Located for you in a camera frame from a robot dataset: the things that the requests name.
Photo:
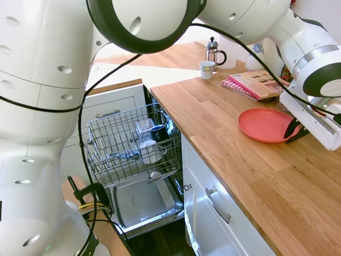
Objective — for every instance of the wooden robot mounting board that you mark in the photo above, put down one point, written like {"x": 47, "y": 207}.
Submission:
{"x": 106, "y": 234}

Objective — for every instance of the red gingham book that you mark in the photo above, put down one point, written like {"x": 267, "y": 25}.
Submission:
{"x": 234, "y": 86}

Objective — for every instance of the plain white cup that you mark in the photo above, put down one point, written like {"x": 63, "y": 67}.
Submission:
{"x": 149, "y": 153}

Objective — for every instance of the white patterned espresso cup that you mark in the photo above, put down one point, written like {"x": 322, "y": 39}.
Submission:
{"x": 207, "y": 70}

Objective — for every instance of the glass french press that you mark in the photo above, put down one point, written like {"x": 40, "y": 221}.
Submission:
{"x": 211, "y": 53}

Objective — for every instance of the pink round plate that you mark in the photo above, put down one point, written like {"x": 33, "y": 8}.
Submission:
{"x": 261, "y": 124}

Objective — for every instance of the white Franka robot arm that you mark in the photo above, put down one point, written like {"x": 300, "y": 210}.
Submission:
{"x": 40, "y": 80}

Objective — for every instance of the open cookbook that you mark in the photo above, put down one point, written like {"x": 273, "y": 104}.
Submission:
{"x": 255, "y": 82}

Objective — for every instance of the black clamp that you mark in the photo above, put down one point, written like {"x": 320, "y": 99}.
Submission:
{"x": 92, "y": 188}

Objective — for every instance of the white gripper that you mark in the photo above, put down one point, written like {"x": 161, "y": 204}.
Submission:
{"x": 314, "y": 125}

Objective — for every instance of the clear drinking glass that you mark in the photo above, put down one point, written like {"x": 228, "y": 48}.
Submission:
{"x": 145, "y": 128}

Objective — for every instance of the stainless dishwasher door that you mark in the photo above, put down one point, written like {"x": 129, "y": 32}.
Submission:
{"x": 141, "y": 202}

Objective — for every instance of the built-in dishwasher body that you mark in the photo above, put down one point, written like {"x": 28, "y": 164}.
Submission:
{"x": 173, "y": 125}

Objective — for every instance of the white vase with blue print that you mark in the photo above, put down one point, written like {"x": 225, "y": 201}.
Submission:
{"x": 254, "y": 62}

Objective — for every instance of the dark blue mug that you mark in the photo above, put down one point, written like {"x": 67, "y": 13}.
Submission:
{"x": 158, "y": 133}

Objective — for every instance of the jar with dark lid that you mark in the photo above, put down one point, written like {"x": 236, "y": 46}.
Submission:
{"x": 286, "y": 73}

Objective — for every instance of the small white round dish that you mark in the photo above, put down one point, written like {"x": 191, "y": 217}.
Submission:
{"x": 155, "y": 175}

